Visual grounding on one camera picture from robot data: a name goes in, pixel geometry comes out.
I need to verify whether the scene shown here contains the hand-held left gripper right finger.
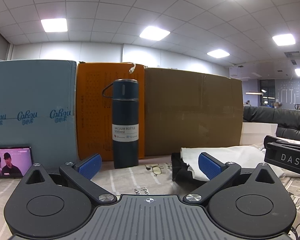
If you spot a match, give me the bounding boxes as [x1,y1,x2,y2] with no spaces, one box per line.
[184,152,280,203]

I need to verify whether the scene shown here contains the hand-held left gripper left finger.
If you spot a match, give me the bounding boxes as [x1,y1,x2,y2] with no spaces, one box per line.
[22,154,118,204]

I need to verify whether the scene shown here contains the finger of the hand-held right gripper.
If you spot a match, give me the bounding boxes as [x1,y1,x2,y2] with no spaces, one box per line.
[264,135,300,148]

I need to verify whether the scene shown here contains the dark leather garment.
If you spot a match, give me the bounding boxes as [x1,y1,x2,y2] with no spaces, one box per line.
[171,152,208,182]

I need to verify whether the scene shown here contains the white cloth garment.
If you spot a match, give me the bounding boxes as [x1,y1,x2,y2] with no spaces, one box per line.
[180,142,286,182]

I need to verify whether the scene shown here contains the black leather headboard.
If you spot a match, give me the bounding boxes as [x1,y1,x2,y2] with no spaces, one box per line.
[243,106,300,139]

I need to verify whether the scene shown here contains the white flat box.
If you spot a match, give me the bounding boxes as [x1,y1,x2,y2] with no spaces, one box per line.
[239,122,278,146]

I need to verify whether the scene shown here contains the dark blue vacuum bottle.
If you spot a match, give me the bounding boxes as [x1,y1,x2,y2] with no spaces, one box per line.
[102,79,140,169]

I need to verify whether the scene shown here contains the orange cardboard box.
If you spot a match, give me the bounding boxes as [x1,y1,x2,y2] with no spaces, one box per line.
[76,61,145,161]

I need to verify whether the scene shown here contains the brown cardboard box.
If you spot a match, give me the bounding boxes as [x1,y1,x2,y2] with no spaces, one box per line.
[143,67,244,157]

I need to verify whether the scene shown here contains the smartphone with lit screen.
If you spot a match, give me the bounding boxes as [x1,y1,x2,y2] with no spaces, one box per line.
[0,146,33,179]

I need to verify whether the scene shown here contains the blue printed cardboard box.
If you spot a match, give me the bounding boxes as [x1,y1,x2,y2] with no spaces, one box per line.
[0,59,78,170]

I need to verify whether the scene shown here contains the white cable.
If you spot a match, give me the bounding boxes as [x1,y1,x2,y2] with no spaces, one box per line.
[122,62,137,74]

